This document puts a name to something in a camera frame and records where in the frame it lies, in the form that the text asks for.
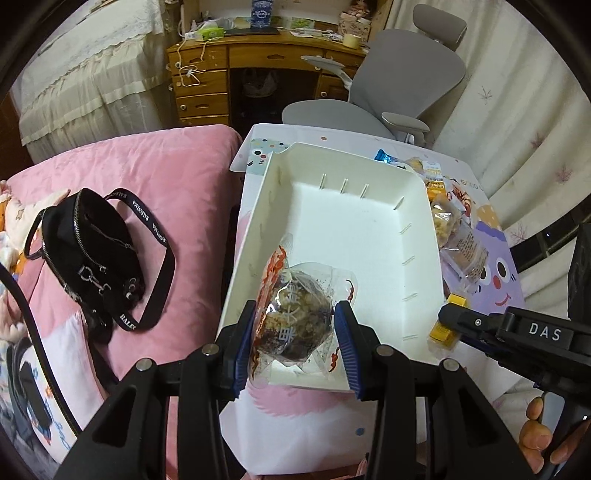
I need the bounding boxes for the clear packet nut cake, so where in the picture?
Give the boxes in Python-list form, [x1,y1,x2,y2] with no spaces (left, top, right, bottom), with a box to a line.
[249,244,358,382]

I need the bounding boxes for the small yellow candy packet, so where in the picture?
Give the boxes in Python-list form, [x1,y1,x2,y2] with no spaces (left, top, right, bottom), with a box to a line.
[429,294,468,350]

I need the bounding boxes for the large clear rice cake pack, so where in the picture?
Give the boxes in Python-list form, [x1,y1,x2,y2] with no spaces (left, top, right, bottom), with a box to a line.
[440,221,489,292]

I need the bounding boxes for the orange oats bar packet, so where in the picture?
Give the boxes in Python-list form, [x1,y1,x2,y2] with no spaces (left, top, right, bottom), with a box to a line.
[421,160,446,199]

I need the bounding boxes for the blue white cookie packet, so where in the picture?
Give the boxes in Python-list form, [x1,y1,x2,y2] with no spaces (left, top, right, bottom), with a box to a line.
[374,149,407,169]

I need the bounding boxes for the clear bag yellow puffs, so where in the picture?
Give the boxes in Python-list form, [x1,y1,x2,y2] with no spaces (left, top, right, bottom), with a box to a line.
[431,194,462,248]

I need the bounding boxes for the red white apple chips bag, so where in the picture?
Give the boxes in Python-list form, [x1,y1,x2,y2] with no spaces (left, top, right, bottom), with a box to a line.
[452,181,473,224]

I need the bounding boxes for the person right hand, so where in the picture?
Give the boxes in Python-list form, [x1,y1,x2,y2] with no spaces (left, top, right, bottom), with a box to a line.
[518,397,590,474]

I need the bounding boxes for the white plastic storage tray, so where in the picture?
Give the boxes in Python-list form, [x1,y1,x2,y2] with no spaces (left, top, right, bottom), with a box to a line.
[221,143,444,364]

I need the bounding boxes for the white pillow with print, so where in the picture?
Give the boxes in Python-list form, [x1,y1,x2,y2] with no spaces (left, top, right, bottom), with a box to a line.
[13,313,106,463]

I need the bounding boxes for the white floral curtain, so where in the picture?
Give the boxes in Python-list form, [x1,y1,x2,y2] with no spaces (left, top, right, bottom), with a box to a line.
[382,0,591,324]

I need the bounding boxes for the patterned fleece blanket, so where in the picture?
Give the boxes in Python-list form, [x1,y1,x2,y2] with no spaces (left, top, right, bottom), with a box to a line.
[1,180,70,343]

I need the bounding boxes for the wooden desk with drawers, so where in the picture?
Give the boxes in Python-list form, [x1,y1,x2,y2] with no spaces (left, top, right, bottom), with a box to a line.
[167,33,366,133]

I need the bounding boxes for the grey office chair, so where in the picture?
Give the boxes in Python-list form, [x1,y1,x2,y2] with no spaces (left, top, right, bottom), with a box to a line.
[281,4,468,147]

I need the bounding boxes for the blue gift bag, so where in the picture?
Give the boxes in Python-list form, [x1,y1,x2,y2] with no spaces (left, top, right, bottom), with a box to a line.
[250,0,273,31]

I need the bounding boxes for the black handbag with strap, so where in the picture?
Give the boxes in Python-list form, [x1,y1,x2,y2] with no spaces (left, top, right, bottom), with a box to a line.
[24,188,175,343]

